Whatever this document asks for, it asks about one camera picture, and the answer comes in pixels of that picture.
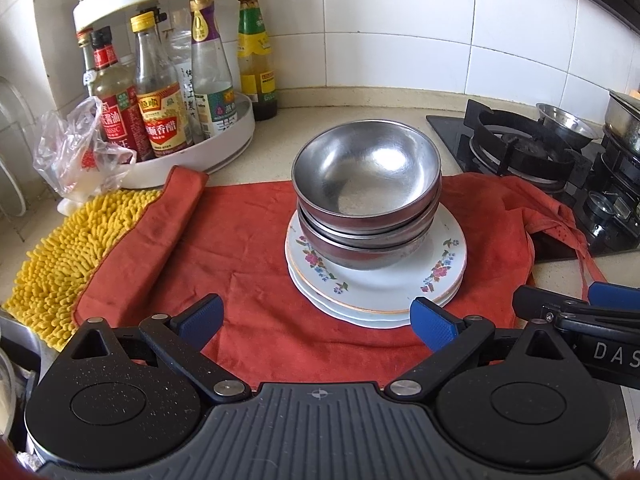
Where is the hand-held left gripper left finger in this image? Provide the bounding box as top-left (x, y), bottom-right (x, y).
top-left (67, 294), bottom-right (252, 404)

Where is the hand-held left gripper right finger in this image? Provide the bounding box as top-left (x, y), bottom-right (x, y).
top-left (384, 296), bottom-right (576, 404)

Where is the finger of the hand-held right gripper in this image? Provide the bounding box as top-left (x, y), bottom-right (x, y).
top-left (512, 285), bottom-right (640, 334)
top-left (588, 281), bottom-right (640, 316)

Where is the white plate with red flowers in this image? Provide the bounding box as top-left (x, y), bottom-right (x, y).
top-left (295, 275), bottom-right (458, 331)
top-left (288, 260), bottom-right (465, 324)

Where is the gold-rimmed small-floral plate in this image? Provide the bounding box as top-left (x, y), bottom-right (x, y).
top-left (285, 205), bottom-right (468, 314)

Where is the stainless steel bowl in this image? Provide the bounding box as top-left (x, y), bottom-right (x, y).
top-left (299, 210), bottom-right (441, 272)
top-left (296, 185), bottom-right (443, 235)
top-left (291, 119), bottom-right (443, 218)

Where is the red cloth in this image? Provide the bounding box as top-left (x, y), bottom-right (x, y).
top-left (72, 166), bottom-right (608, 388)

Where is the black gas stove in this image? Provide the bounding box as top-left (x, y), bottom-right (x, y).
top-left (426, 99), bottom-right (640, 263)

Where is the yellow chenille mat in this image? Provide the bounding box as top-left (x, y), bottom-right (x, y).
top-left (2, 189), bottom-right (166, 353)

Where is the white two-tier turntable rack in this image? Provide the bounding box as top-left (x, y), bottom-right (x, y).
top-left (72, 0), bottom-right (257, 176)

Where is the steel pot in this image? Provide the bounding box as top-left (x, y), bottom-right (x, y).
top-left (604, 89), bottom-right (640, 156)

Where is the small steel dish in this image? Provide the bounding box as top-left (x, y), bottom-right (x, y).
top-left (536, 102), bottom-right (604, 150)

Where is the steel sink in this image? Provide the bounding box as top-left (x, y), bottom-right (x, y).
top-left (0, 307), bottom-right (43, 361)

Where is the yellow-cap vinegar bottle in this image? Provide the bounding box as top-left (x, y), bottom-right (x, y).
top-left (130, 11), bottom-right (193, 158)

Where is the glass bowl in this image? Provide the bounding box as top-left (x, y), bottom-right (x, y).
top-left (0, 345), bottom-right (17, 428)

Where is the clear plastic bag red print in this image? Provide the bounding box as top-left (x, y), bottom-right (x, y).
top-left (32, 96), bottom-right (137, 203)

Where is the clear bottle with purple label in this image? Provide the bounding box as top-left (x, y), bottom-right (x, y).
top-left (189, 0), bottom-right (238, 138)

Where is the green-label sauce bottle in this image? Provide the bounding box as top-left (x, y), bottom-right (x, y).
top-left (236, 0), bottom-right (279, 122)

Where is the clear plastic packet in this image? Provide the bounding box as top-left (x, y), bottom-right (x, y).
top-left (167, 25), bottom-right (198, 143)

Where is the small clear condiment bottle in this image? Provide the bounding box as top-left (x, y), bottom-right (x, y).
top-left (76, 30), bottom-right (101, 98)

